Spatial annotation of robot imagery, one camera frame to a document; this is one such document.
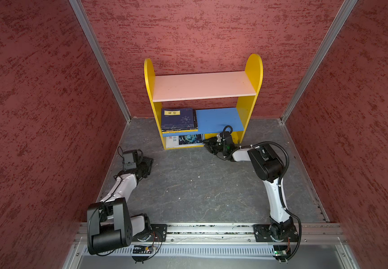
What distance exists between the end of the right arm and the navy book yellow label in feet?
0.42

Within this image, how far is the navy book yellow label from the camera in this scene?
3.02ft

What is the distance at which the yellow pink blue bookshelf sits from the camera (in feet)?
2.48

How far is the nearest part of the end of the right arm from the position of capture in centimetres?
86
